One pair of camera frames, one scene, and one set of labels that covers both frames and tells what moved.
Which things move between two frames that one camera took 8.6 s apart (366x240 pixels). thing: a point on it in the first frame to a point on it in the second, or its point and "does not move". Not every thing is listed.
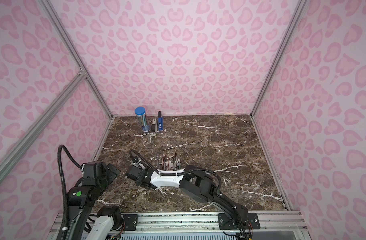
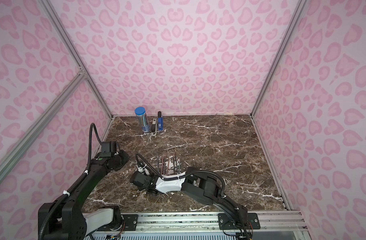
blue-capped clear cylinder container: (141, 115) does not move
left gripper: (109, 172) to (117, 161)
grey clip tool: (154, 127) does not move
